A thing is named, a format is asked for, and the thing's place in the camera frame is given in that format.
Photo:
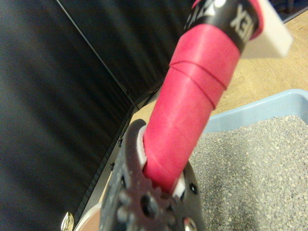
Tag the blue litter tray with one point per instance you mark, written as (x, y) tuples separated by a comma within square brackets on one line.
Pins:
[(252, 173)]

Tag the white bin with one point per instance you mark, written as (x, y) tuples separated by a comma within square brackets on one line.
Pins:
[(86, 220)]

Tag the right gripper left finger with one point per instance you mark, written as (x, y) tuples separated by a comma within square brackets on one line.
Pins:
[(130, 192)]

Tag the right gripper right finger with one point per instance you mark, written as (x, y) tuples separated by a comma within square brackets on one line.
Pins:
[(191, 204)]

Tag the black curtain stand pole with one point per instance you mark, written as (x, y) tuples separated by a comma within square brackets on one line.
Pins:
[(96, 53)]

